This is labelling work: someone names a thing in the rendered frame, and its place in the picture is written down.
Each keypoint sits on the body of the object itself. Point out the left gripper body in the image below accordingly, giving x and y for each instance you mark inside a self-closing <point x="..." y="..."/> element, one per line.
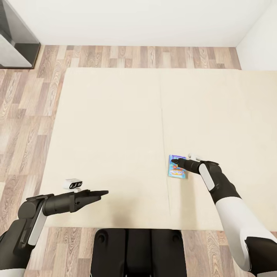
<point x="65" y="202"/>

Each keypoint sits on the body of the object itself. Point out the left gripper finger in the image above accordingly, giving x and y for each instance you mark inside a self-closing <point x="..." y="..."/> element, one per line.
<point x="83" y="201"/>
<point x="96" y="193"/>

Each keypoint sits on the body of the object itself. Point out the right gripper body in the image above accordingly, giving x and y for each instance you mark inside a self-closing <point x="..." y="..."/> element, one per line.
<point x="186" y="164"/>

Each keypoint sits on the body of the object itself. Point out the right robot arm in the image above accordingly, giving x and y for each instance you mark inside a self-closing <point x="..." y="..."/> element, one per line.
<point x="251" y="244"/>

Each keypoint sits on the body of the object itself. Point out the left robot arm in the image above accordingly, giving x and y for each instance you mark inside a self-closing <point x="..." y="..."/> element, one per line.
<point x="17" y="243"/>

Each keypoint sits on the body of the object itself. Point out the board game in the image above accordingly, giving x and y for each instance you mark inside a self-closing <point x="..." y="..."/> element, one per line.
<point x="174" y="170"/>

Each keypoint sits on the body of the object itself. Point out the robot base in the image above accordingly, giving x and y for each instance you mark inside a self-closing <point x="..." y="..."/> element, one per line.
<point x="138" y="253"/>

